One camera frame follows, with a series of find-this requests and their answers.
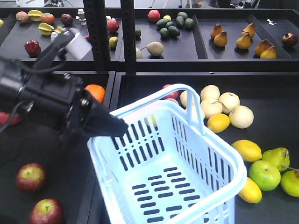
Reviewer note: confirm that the yellow lemon near basket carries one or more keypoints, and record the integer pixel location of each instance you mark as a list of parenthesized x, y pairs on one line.
[(218, 122)]

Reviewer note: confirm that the yellow lemon right lower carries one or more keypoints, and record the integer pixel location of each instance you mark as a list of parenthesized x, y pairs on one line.
[(250, 193)]

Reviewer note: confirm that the light blue plastic basket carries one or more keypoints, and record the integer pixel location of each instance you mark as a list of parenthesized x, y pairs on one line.
[(168, 168)]

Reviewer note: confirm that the large orange right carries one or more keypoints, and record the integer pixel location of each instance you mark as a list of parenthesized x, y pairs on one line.
[(97, 91)]

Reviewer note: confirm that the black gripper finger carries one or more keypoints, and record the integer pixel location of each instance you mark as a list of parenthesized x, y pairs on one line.
[(97, 121)]

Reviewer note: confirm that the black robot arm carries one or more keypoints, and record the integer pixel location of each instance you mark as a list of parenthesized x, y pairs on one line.
[(13, 74)]

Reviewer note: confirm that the white pear large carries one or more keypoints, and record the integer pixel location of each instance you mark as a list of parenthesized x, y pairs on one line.
[(155, 48)]

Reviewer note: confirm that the pink apple behind basket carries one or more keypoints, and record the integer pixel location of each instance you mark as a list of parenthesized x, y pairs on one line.
[(173, 95)]

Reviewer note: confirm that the dark red apple far right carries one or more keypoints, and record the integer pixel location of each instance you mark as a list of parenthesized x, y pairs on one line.
[(289, 40)]

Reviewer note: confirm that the black wood produce display stand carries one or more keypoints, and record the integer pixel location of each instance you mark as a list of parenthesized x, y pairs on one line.
[(238, 50)]

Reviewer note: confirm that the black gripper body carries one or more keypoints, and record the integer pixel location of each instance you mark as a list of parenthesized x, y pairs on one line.
[(58, 101)]

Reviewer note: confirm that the red apple middle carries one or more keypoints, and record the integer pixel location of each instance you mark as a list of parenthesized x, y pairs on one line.
[(31, 178)]

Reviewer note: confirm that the pink red apple centre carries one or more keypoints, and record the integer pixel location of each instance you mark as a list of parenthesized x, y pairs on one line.
[(5, 116)]

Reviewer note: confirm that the yellow lemon right upper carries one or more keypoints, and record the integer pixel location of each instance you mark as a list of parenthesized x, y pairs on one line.
[(248, 150)]

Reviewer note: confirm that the red apple front right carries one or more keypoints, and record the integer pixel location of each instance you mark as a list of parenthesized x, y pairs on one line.
[(47, 211)]

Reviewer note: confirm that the red bell pepper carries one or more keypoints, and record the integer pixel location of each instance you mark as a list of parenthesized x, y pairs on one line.
[(33, 48)]

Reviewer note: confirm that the green pear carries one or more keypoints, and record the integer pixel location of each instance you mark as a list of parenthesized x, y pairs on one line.
[(278, 157)]

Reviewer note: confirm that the green apple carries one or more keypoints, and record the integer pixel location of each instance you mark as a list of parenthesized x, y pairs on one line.
[(265, 175)]

